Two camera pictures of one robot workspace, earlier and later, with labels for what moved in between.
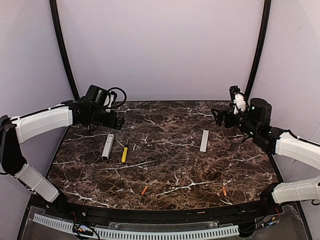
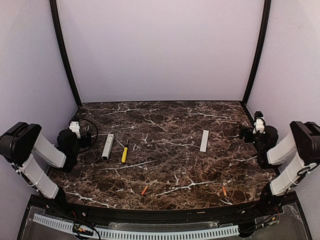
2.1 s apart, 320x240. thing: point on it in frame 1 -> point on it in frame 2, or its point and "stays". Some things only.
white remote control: (107, 148) stays
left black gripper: (119, 120) -> (85, 138)
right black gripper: (225, 118) -> (248, 132)
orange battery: (224, 191) stays
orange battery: (144, 190) stays
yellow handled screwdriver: (124, 154) stays
